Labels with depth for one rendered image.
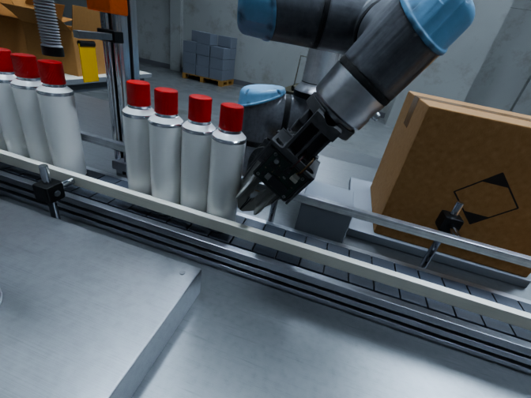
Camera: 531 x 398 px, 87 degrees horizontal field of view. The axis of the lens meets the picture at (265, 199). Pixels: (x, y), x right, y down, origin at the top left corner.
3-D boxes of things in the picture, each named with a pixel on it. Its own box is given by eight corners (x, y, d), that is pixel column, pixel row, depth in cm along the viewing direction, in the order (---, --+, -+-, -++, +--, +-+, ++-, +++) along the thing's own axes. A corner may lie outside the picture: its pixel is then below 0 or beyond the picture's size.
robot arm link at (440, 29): (452, 13, 32) (498, 24, 25) (374, 91, 37) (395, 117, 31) (410, -42, 29) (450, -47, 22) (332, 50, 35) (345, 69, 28)
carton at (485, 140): (372, 232, 61) (429, 105, 48) (369, 188, 81) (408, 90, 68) (527, 278, 56) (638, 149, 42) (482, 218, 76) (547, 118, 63)
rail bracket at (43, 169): (43, 230, 48) (25, 166, 42) (59, 221, 50) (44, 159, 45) (59, 236, 47) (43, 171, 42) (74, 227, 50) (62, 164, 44)
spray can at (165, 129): (146, 212, 49) (140, 88, 39) (159, 198, 53) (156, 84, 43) (175, 218, 49) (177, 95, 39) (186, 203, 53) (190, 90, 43)
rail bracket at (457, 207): (414, 294, 49) (462, 217, 41) (408, 268, 56) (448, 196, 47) (434, 301, 49) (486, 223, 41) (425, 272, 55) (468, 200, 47)
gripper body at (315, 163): (241, 170, 36) (306, 95, 30) (260, 150, 43) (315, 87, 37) (284, 209, 37) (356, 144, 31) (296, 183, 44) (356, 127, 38)
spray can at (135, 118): (122, 199, 51) (110, 78, 41) (144, 189, 55) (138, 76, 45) (144, 209, 49) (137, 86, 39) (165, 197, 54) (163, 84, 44)
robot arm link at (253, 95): (235, 125, 83) (241, 76, 76) (280, 133, 84) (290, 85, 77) (231, 138, 72) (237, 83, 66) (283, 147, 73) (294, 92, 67)
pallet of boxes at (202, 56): (233, 84, 728) (238, 38, 677) (220, 87, 669) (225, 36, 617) (197, 76, 749) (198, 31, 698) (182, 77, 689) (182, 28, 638)
